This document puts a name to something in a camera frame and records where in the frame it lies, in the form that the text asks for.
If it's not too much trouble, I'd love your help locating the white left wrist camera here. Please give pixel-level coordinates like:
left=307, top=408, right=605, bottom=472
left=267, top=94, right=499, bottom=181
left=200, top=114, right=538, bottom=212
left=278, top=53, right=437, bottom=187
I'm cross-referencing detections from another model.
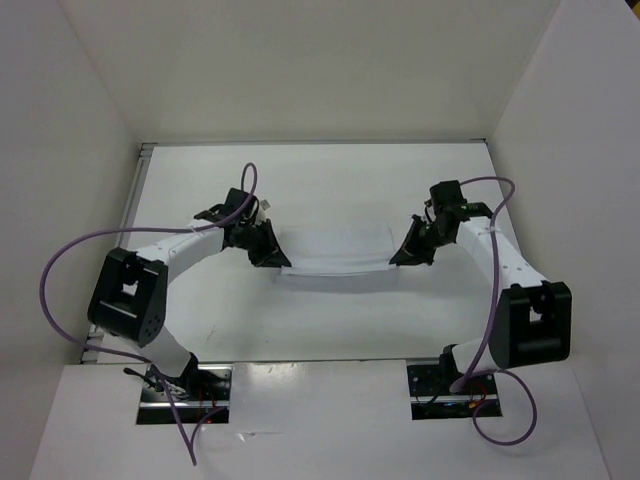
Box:
left=252, top=199, right=270, bottom=225

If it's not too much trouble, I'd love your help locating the white fabric skirt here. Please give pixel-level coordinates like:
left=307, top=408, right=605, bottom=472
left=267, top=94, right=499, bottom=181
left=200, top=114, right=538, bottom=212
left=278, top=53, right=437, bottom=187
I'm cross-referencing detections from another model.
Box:
left=275, top=224, right=400, bottom=293

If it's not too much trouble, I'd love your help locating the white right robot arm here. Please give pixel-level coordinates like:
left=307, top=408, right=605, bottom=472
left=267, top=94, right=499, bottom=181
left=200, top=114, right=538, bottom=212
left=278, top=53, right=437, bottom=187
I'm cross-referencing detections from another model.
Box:
left=389, top=180, right=572, bottom=393

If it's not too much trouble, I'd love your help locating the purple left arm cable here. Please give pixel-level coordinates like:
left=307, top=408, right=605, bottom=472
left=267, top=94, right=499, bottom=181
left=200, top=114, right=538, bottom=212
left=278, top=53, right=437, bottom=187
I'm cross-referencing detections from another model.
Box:
left=39, top=162, right=259, bottom=466

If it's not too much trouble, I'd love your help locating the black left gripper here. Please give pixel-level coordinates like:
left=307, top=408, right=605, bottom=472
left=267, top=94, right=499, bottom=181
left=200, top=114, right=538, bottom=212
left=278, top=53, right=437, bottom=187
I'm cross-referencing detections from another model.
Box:
left=235, top=218, right=290, bottom=268

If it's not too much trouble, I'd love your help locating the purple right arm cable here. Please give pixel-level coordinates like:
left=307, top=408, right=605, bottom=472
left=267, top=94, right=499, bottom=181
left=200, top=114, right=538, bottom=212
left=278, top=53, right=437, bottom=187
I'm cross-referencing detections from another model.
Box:
left=449, top=177, right=539, bottom=445

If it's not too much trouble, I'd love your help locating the aluminium table edge rail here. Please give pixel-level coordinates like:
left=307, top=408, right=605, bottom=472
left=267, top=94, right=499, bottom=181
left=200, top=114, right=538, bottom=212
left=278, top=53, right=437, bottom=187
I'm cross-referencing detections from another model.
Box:
left=79, top=139, right=489, bottom=364

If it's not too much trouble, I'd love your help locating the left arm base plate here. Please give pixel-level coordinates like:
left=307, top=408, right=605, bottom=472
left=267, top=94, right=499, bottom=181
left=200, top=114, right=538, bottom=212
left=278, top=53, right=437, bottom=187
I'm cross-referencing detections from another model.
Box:
left=136, top=364, right=233, bottom=426

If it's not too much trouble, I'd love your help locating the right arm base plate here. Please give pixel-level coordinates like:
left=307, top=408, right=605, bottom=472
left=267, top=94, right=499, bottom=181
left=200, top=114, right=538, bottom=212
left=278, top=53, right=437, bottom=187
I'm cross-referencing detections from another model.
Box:
left=406, top=363, right=502, bottom=421

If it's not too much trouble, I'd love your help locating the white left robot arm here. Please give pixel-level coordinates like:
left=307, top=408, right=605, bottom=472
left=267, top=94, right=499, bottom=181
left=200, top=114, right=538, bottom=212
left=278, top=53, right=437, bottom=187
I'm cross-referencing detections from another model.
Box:
left=88, top=188, right=290, bottom=400

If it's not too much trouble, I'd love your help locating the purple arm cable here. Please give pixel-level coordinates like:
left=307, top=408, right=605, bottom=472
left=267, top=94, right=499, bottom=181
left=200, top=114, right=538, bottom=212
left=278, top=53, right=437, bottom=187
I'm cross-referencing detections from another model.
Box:
left=39, top=162, right=259, bottom=466
left=449, top=177, right=539, bottom=445

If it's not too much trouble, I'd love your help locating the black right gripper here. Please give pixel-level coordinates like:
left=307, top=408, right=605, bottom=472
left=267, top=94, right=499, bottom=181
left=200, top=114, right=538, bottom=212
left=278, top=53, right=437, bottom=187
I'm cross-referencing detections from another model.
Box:
left=391, top=214, right=453, bottom=266

